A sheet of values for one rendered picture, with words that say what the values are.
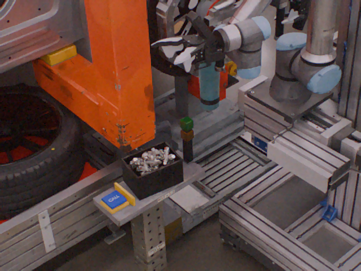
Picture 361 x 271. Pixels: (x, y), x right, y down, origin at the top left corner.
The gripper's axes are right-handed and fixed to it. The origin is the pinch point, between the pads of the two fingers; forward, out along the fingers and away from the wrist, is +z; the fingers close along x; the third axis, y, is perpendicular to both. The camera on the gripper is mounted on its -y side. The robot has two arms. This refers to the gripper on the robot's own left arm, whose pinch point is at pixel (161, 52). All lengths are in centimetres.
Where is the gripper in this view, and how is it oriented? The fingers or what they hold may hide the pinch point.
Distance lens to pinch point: 203.1
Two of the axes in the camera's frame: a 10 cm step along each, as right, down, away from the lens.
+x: -4.5, -4.3, 7.8
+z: -8.8, 3.2, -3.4
